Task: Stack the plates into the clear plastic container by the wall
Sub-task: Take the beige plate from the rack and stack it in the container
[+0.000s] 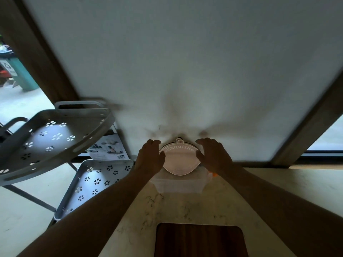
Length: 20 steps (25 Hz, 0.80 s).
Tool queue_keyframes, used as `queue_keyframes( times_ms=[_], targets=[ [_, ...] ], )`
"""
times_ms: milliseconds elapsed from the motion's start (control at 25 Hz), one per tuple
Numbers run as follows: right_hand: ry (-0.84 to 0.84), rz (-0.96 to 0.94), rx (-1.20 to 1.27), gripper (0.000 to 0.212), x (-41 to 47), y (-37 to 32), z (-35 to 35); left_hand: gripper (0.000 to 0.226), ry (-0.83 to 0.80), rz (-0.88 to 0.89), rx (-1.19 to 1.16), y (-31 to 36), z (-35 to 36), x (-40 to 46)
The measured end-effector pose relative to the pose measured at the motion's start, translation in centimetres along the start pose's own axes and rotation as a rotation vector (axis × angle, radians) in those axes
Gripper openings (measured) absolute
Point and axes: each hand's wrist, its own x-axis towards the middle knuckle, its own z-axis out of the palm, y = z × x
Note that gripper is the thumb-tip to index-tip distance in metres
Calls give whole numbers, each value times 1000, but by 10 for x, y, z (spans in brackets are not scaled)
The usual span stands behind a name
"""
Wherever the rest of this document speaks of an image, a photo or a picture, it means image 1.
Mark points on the person's left hand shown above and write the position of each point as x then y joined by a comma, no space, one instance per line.
148,157

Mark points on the person's right hand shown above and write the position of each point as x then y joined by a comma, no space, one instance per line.
215,157

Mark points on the person's right fingers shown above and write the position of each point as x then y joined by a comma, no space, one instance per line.
205,148

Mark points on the person's left fingers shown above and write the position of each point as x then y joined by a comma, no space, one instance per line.
156,149

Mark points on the white round lid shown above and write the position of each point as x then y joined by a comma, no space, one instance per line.
181,159

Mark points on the person's right forearm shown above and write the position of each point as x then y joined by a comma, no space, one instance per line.
284,208

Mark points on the person's left forearm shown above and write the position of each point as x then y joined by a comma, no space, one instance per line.
93,216

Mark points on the clear plastic container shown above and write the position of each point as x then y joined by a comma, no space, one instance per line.
179,184

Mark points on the printed cardboard box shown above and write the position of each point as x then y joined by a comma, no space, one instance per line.
109,148

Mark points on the grey perforated shelf tray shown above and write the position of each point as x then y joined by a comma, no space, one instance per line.
51,143
93,184

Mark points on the dark wooden cutting board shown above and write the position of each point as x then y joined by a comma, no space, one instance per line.
199,242

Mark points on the green waste bin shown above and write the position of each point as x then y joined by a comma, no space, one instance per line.
22,73

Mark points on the brown wooden window post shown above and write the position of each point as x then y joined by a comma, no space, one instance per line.
308,125
40,50

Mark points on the grey rack frame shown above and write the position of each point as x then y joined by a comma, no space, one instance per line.
26,196

